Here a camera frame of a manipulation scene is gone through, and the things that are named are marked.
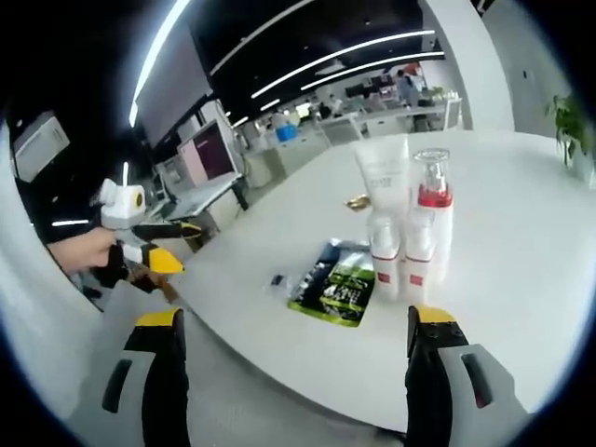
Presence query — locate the clear skincare sachet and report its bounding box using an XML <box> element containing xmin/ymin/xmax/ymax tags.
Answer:
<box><xmin>264</xmin><ymin>268</ymin><xmax>308</xmax><ymax>297</ymax></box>

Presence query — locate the potted green plant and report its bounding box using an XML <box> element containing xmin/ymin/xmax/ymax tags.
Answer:
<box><xmin>544</xmin><ymin>92</ymin><xmax>596</xmax><ymax>183</ymax></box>

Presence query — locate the white skincare tube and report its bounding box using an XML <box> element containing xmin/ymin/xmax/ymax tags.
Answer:
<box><xmin>353</xmin><ymin>134</ymin><xmax>412</xmax><ymax>220</ymax></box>

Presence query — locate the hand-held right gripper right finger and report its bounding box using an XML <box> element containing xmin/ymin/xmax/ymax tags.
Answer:
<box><xmin>405</xmin><ymin>305</ymin><xmax>530</xmax><ymax>447</ymax></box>

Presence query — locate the white cabinet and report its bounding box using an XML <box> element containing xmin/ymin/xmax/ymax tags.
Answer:
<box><xmin>11</xmin><ymin>111</ymin><xmax>71</xmax><ymax>183</ymax></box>

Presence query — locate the green black skincare sachet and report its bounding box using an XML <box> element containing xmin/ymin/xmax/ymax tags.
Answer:
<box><xmin>287</xmin><ymin>239</ymin><xmax>377</xmax><ymax>331</ymax></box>

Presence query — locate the small white skincare bottle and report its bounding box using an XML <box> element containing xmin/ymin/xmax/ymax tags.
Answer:
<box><xmin>367</xmin><ymin>216</ymin><xmax>404</xmax><ymax>303</ymax></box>
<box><xmin>403</xmin><ymin>209</ymin><xmax>440</xmax><ymax>303</ymax></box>

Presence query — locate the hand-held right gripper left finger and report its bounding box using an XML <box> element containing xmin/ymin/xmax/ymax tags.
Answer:
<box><xmin>74</xmin><ymin>307</ymin><xmax>190</xmax><ymax>447</ymax></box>

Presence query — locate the red collar skincare pump bottle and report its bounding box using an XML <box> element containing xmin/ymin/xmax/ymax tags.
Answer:
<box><xmin>412</xmin><ymin>148</ymin><xmax>456</xmax><ymax>286</ymax></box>

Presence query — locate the black laptop stand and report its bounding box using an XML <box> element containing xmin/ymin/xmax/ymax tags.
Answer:
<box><xmin>231</xmin><ymin>180</ymin><xmax>251</xmax><ymax>214</ymax></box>

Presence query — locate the gold skincare sachet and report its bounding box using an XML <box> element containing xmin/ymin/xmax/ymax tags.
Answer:
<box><xmin>343</xmin><ymin>194</ymin><xmax>373</xmax><ymax>212</ymax></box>

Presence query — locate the person's left hand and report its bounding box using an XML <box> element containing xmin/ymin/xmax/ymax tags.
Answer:
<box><xmin>48</xmin><ymin>230</ymin><xmax>123</xmax><ymax>276</ymax></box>

